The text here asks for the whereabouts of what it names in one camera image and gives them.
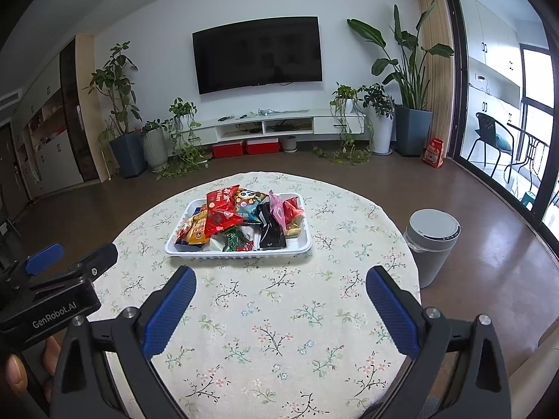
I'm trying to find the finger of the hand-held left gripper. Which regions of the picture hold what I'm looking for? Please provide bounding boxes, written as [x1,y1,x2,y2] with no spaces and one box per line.
[0,243,65,287]
[26,243,119,291]

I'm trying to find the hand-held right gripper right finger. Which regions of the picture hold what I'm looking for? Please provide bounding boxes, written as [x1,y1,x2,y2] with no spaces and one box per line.
[366,265,511,419]

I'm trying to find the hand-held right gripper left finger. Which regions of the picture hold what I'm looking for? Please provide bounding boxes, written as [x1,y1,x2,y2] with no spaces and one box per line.
[50,265,198,419]

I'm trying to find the blue and yellow cake packet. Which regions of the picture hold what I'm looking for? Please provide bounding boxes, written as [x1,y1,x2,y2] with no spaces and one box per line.
[175,203,209,245]

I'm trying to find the green snack packet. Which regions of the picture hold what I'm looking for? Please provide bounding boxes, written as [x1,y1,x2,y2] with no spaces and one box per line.
[223,226,255,252]

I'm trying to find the red snack bag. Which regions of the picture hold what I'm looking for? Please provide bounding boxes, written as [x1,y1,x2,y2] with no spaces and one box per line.
[204,187,249,237]

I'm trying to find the white plastic tray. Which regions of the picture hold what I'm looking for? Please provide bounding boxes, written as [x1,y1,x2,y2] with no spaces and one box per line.
[165,192,313,257]

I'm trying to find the black snack packet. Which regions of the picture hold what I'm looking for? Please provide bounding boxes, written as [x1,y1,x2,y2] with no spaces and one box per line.
[257,203,288,249]

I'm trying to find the panda print snack bag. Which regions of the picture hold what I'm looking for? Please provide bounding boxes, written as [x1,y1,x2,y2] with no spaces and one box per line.
[235,188,269,224]

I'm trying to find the small red snack packet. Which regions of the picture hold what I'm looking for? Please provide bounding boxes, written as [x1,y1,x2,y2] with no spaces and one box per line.
[283,196,305,224]

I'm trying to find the pink snack packet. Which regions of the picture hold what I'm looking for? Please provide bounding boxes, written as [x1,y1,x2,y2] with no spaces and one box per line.
[268,190,290,233]

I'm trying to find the person's left hand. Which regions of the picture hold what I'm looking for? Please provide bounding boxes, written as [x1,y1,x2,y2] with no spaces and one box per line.
[4,335,66,398]

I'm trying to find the grey trash can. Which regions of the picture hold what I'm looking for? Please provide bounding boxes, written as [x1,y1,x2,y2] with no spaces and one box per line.
[404,208,462,289]

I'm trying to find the leafy tree in dark planter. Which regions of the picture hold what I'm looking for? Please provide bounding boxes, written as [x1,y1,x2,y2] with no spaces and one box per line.
[83,42,147,179]

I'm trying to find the plant in white ribbed pot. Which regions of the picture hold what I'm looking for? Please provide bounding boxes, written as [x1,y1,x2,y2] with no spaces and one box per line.
[140,119,169,172]

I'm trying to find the beige upholstered seat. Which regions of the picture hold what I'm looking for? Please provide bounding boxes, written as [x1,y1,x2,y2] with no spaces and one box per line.
[507,326,559,419]

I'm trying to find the red paper bag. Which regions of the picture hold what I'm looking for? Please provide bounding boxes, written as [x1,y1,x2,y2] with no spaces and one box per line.
[421,137,445,169]

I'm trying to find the trailing vine plant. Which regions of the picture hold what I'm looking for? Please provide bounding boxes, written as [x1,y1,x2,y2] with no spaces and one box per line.
[156,98,210,179]
[312,83,374,164]

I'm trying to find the red storage box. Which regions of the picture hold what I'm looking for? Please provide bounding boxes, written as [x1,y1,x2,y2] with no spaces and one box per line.
[212,141,244,158]
[245,138,280,155]

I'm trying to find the bushy plant in white pot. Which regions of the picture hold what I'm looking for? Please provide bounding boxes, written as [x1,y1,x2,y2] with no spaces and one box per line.
[358,83,394,155]

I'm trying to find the large-leaf plant in dark planter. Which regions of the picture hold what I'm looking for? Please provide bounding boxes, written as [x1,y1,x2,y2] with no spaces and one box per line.
[347,0,455,157]

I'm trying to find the white television cabinet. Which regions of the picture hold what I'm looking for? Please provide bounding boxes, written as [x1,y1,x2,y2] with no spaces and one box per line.
[192,110,366,144]

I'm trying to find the black balcony chair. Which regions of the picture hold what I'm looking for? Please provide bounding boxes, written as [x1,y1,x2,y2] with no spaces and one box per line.
[467,112,525,184]

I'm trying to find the glass balcony table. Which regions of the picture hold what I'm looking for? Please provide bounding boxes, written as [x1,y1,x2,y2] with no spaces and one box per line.
[507,122,553,193]

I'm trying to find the beige curtain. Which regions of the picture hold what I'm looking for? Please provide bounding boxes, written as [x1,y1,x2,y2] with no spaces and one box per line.
[415,0,456,158]

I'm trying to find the white balcony cabinets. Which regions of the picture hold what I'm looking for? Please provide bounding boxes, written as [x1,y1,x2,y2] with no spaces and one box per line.
[458,0,525,140]

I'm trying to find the white wall cabinet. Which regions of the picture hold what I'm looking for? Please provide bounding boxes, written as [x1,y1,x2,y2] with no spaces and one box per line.
[13,59,84,197]

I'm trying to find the black sliding door frame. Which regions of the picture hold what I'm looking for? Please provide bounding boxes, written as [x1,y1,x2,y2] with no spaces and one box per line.
[445,0,559,267]

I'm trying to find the black wall television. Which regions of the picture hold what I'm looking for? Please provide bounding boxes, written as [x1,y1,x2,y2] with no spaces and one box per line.
[192,16,324,96]

